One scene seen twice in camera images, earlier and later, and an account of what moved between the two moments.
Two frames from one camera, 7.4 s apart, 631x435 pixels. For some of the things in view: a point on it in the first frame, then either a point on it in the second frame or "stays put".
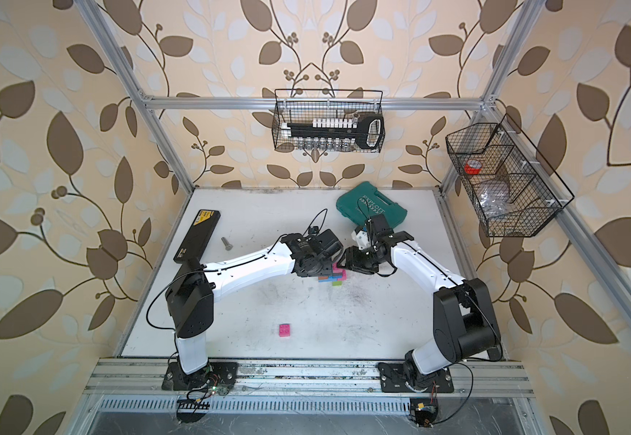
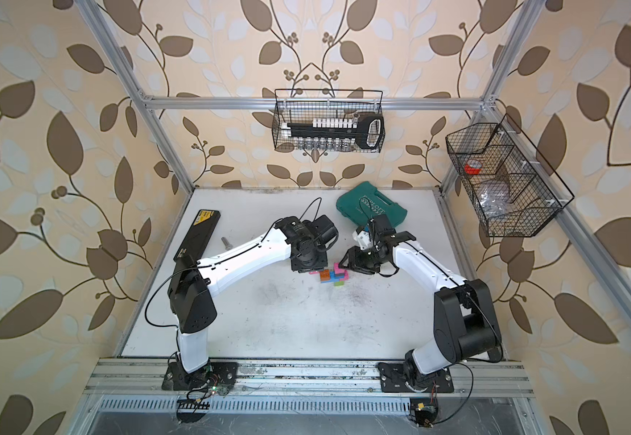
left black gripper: [328, 269] to [324, 263]
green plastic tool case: [367, 200] stays put
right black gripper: [353, 262] stays put
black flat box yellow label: [195, 240] stays put
